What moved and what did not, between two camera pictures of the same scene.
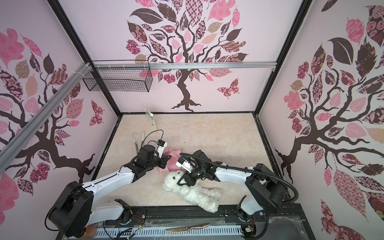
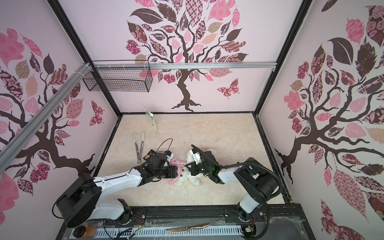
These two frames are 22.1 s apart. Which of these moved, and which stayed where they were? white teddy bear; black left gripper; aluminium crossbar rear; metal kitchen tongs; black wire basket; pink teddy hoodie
Moved: black left gripper; white teddy bear; pink teddy hoodie
Stayed: aluminium crossbar rear; metal kitchen tongs; black wire basket
